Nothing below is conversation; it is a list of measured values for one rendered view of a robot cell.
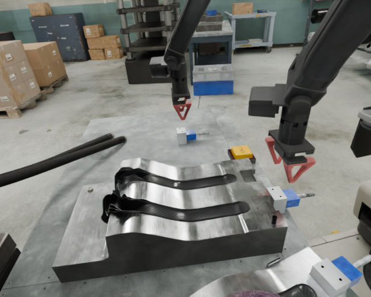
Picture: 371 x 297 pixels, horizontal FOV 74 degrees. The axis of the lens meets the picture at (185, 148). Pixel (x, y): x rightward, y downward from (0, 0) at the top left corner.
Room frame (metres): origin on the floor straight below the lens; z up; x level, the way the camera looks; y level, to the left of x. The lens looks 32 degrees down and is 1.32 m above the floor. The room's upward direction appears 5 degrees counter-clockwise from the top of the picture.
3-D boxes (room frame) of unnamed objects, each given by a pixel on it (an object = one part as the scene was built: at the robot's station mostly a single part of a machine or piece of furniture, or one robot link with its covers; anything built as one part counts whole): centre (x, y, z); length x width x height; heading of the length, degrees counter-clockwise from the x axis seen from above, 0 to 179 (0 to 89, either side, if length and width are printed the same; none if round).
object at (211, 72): (3.76, -0.51, 0.28); 0.61 x 0.41 x 0.15; 81
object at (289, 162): (0.46, -0.25, 0.96); 0.07 x 0.07 x 0.09; 5
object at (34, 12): (7.16, 3.33, 1.26); 0.42 x 0.33 x 0.29; 81
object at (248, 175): (0.52, -0.17, 0.87); 0.05 x 0.05 x 0.04; 4
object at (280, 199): (0.49, -0.28, 0.83); 0.13 x 0.05 x 0.05; 96
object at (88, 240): (0.46, 0.05, 0.87); 0.50 x 0.26 x 0.14; 94
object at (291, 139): (0.48, -0.24, 1.04); 0.10 x 0.07 x 0.07; 5
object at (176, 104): (0.86, 0.00, 0.96); 0.07 x 0.07 x 0.09; 3
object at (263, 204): (0.41, -0.18, 0.87); 0.05 x 0.05 x 0.04; 4
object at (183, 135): (0.89, -0.04, 0.83); 0.13 x 0.05 x 0.05; 94
